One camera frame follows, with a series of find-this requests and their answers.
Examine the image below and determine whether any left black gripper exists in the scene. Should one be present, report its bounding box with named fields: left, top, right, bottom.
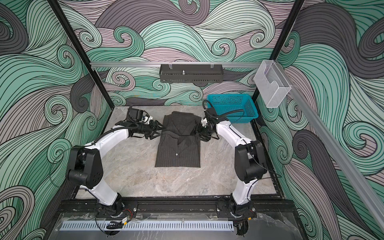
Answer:
left=137, top=120, right=166, bottom=140

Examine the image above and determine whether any dark pinstriped long sleeve shirt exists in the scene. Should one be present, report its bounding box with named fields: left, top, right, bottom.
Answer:
left=155, top=111, right=201, bottom=168

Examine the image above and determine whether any teal plastic basket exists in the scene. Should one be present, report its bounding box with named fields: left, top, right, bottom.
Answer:
left=207, top=94, right=259, bottom=124

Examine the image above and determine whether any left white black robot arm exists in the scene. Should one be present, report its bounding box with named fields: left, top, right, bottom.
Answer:
left=66, top=107, right=164, bottom=218

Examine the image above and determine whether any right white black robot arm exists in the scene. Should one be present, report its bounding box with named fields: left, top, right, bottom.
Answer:
left=194, top=100, right=268, bottom=218

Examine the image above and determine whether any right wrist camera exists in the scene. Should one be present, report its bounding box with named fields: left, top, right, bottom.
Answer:
left=201, top=118, right=209, bottom=128

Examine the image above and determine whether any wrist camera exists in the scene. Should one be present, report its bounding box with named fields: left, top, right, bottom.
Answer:
left=127, top=107, right=150, bottom=123
left=201, top=118, right=209, bottom=128

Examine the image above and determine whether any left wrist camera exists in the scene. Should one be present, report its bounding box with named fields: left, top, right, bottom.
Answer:
left=127, top=107, right=150, bottom=123

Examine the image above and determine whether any black perforated wall tray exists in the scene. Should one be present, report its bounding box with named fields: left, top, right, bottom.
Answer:
left=159, top=64, right=224, bottom=83

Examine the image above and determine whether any right black frame post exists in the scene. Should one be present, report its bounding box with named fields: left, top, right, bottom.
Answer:
left=252, top=1, right=304, bottom=100

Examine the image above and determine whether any black frame post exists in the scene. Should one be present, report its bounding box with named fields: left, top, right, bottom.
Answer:
left=47, top=0, right=115, bottom=110
left=252, top=1, right=304, bottom=100

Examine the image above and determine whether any clear plastic wall bin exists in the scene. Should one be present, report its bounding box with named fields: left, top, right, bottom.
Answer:
left=254, top=60, right=292, bottom=108

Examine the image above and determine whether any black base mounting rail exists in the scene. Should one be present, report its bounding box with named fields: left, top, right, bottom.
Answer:
left=54, top=196, right=299, bottom=221

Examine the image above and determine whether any aluminium back wall rail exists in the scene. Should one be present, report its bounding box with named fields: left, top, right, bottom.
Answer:
left=90, top=61, right=261, bottom=69

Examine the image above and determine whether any aluminium wall rail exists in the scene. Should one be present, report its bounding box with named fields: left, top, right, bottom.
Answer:
left=273, top=62, right=384, bottom=230
left=90, top=61, right=261, bottom=69

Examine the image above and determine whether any white slotted cable duct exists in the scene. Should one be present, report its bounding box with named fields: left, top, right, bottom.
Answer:
left=60, top=220, right=235, bottom=232

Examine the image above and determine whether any aluminium right wall rail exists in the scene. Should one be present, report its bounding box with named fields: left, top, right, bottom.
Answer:
left=273, top=62, right=384, bottom=230

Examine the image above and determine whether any left black frame post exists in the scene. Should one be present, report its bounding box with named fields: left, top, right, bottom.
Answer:
left=47, top=0, right=115, bottom=110

